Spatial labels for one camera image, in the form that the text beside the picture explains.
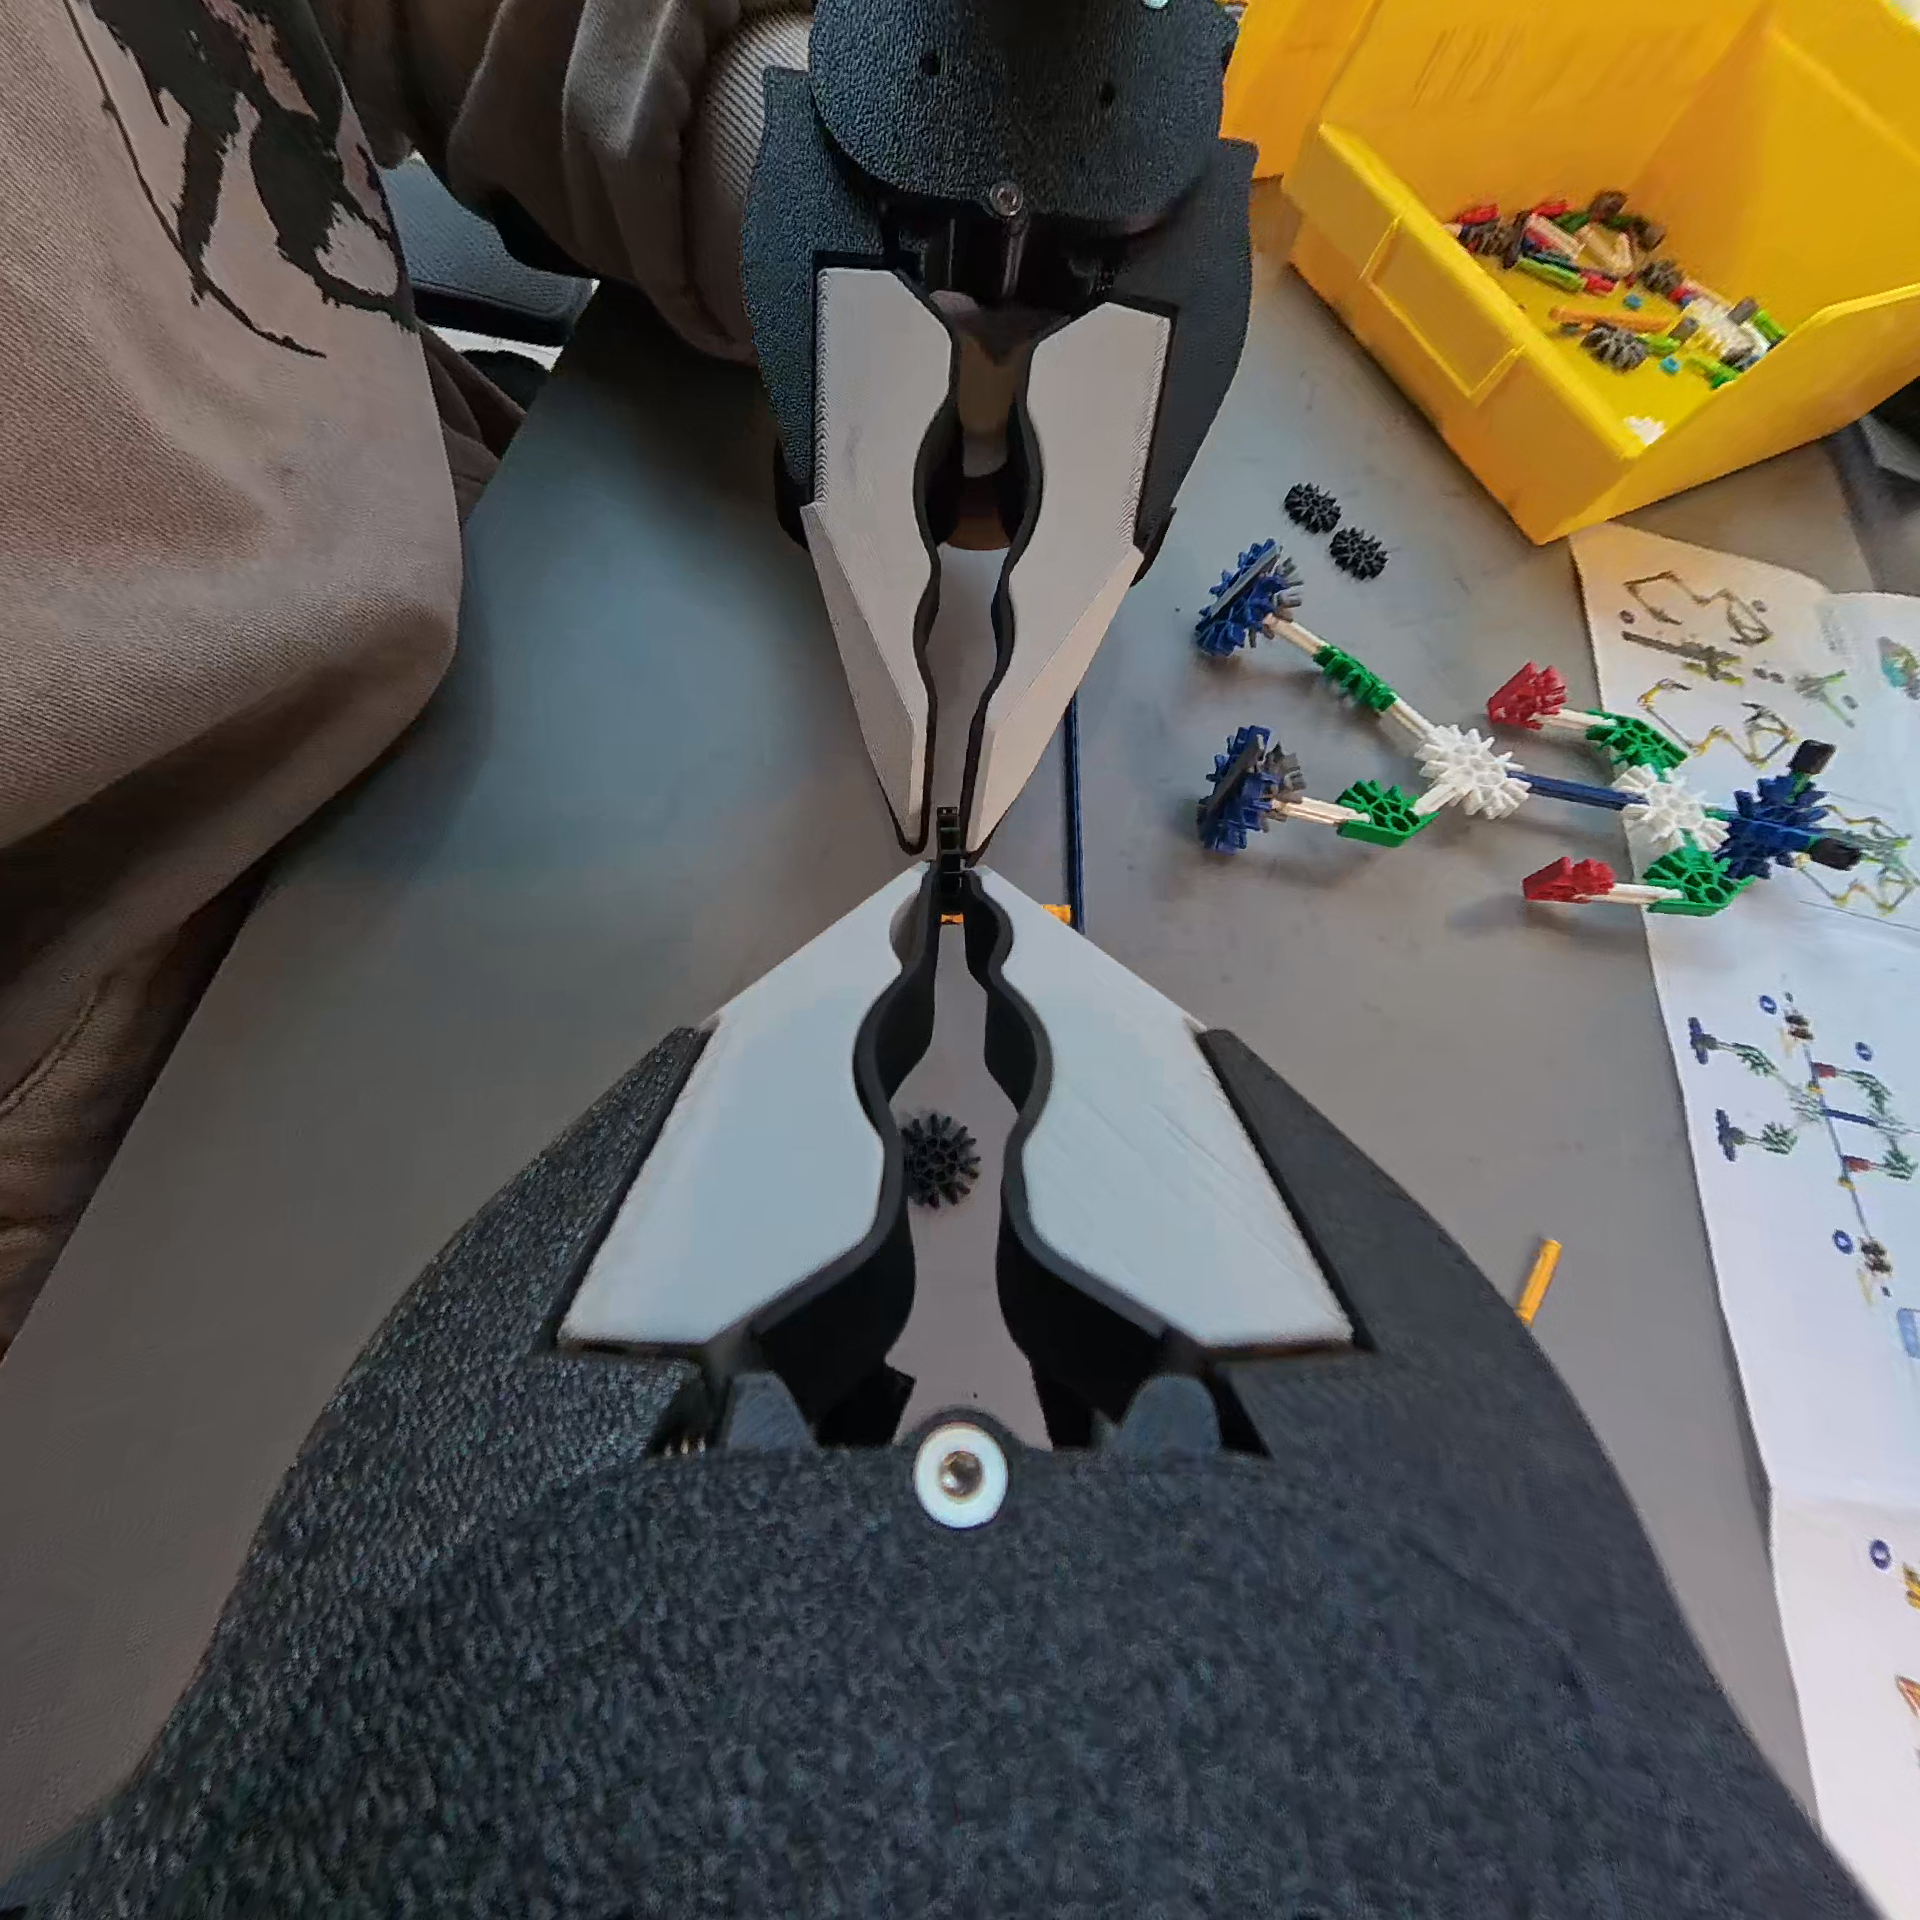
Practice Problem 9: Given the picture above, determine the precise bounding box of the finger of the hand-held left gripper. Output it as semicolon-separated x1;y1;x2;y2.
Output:
961;294;1180;864
803;266;962;858

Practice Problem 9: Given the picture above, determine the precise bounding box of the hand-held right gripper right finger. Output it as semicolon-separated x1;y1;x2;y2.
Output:
961;866;1356;1420

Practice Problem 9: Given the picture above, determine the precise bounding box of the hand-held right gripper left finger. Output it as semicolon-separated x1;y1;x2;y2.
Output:
559;863;949;1422

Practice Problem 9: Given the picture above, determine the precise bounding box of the yellow plastic bin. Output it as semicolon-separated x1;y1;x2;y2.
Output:
1282;0;1920;547
1218;0;1387;183

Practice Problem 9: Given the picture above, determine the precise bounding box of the person's left forearm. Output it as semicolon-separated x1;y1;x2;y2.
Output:
443;0;821;367

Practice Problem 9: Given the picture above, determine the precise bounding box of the grey desk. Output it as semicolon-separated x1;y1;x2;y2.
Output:
0;181;1920;1879

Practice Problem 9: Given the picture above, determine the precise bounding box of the black padded chair armrest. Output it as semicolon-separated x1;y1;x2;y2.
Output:
379;157;599;363

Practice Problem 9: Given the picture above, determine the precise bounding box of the colourful toy rod model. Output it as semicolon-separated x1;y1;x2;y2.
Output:
1194;536;1875;920

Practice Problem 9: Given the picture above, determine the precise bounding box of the pile of colourful toy pieces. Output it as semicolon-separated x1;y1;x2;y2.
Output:
1445;189;1793;397

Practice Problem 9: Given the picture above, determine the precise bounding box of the printed instruction sheet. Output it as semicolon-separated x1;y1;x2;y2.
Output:
1570;520;1920;1920

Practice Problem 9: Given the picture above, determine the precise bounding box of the person's beige shirt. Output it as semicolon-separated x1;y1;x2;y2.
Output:
0;0;529;1353

